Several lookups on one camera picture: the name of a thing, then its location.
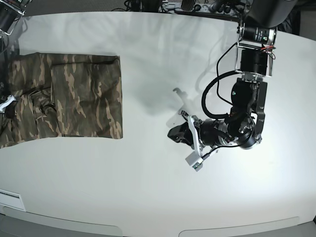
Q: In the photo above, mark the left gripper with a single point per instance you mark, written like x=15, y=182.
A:
x=213, y=133

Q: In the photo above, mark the camouflage T-shirt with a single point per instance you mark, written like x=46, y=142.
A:
x=61, y=95

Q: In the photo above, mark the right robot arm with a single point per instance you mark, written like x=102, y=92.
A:
x=11, y=11

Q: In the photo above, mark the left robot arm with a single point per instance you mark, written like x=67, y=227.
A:
x=242, y=126

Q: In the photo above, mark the white label plate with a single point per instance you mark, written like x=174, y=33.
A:
x=11, y=200

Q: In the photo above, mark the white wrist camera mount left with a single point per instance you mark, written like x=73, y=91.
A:
x=196, y=158

